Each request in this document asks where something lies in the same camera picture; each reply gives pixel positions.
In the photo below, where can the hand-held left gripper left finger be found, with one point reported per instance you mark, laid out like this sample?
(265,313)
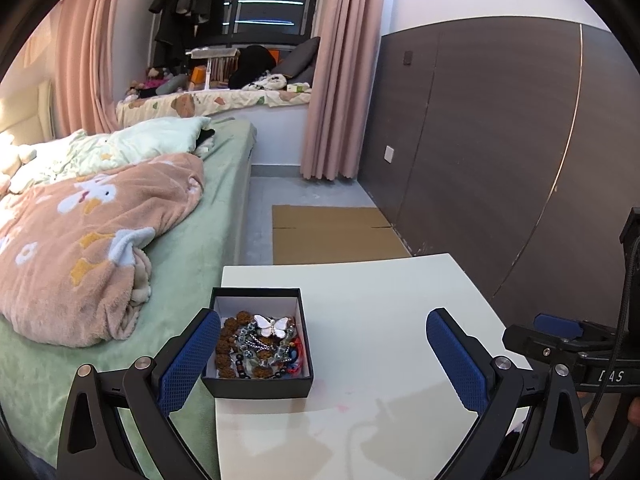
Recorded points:
(187,365)

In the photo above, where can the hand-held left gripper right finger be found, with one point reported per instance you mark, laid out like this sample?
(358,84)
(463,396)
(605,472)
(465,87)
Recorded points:
(457,360)

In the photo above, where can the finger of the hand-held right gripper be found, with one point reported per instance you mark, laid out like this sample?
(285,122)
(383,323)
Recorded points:
(557,326)

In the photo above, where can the black jewelry box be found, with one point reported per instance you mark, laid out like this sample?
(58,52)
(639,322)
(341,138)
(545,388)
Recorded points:
(260,390)

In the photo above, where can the person's right hand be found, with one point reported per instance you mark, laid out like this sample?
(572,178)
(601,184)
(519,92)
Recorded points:
(635,410)

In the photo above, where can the bed with green sheet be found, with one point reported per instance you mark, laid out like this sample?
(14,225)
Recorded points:
(200,240)

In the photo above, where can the pink floral fleece blanket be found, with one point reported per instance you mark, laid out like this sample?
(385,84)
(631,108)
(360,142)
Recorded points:
(90,240)

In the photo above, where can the flat cardboard sheet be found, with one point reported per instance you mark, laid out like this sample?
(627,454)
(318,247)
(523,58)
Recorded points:
(330,235)

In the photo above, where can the light green quilt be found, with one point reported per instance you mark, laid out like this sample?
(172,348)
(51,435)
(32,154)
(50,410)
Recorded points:
(150,135)

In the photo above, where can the floral window seat mat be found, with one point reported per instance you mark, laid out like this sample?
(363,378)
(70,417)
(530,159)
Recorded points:
(210,102)

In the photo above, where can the pile of plush toys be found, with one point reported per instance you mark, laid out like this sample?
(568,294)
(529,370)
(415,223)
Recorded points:
(155,85)

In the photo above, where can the orange box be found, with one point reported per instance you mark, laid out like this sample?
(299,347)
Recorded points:
(198,75)

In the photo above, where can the white patterned cloth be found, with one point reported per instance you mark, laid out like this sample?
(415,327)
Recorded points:
(265,82)

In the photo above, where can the green tissue box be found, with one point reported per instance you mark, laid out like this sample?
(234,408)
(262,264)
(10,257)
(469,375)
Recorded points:
(298,88)

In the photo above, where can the cream padded headboard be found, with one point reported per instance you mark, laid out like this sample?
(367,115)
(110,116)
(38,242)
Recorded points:
(25,110)

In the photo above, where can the black bag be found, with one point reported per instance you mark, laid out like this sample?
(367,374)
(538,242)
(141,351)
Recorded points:
(252,62)

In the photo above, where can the white folding stand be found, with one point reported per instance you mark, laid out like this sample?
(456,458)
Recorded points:
(212,55)

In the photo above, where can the pink curtain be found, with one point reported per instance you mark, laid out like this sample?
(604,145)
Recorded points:
(340,70)
(90,50)

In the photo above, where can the grey pillow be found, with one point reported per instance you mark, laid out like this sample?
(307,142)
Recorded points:
(300,60)

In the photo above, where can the hanging dark clothes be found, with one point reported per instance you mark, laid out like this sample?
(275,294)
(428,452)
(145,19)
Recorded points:
(185,0)

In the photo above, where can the dark framed window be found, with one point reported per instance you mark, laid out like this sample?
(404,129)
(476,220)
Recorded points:
(270,5)

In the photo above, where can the white wall socket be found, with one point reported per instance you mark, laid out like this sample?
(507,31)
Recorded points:
(389,153)

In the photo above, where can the dark wall switch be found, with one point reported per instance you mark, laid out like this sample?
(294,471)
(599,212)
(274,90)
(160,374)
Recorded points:
(408,57)

